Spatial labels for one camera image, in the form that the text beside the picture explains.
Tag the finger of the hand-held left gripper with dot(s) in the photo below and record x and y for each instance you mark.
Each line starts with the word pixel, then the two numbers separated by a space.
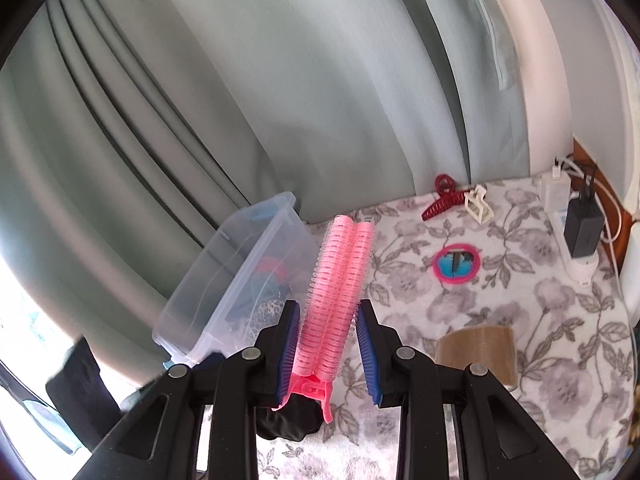
pixel 207 359

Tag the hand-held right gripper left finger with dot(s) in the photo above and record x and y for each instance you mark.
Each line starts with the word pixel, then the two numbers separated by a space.
pixel 289 355

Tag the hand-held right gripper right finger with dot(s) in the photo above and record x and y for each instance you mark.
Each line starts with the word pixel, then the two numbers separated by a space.
pixel 369 360

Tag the leopard print scrunchie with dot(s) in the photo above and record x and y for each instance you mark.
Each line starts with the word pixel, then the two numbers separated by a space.
pixel 267 310

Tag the clear plastic storage box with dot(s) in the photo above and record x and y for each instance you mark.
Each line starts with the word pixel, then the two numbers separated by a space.
pixel 200 305

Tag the pink hair roller clip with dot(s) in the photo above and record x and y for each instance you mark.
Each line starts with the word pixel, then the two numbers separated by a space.
pixel 335 285

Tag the brown tape roll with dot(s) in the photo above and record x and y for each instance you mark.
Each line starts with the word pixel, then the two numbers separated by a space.
pixel 480 355

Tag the black cloth bow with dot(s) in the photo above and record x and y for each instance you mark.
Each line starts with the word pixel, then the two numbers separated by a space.
pixel 287 422

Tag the round pink rimmed mirror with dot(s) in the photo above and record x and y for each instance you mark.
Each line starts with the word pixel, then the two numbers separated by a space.
pixel 456 265

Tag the red claw hair clip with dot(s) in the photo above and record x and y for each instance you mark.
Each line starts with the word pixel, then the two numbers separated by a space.
pixel 442 205

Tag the cream claw hair clip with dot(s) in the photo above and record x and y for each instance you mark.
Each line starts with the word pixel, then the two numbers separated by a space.
pixel 477 207

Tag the white power strip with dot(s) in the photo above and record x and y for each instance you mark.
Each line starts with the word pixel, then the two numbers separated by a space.
pixel 580 270

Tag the grey-green curtain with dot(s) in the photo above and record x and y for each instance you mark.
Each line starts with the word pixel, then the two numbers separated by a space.
pixel 200 110

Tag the white plug adapter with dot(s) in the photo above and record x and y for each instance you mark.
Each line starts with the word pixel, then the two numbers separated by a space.
pixel 554 192

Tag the black multi-port charger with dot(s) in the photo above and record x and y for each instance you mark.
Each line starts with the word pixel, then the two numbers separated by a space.
pixel 582 230

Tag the white cylinder roll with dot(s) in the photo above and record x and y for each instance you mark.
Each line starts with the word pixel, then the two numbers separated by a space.
pixel 631 285

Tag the brown wooden panel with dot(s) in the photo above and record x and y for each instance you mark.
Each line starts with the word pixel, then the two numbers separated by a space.
pixel 582 152

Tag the pale green hemmed fabric panel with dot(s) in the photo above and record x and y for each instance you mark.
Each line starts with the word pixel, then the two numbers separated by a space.
pixel 495 35

